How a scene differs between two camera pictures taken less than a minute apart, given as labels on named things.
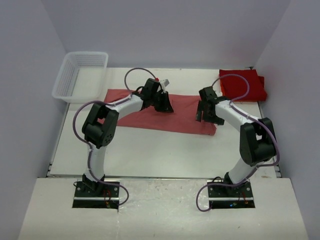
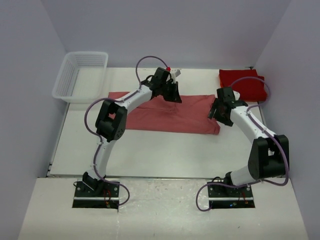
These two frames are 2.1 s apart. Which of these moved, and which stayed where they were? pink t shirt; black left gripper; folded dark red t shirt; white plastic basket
Moved: black left gripper
Stayed: folded dark red t shirt; pink t shirt; white plastic basket
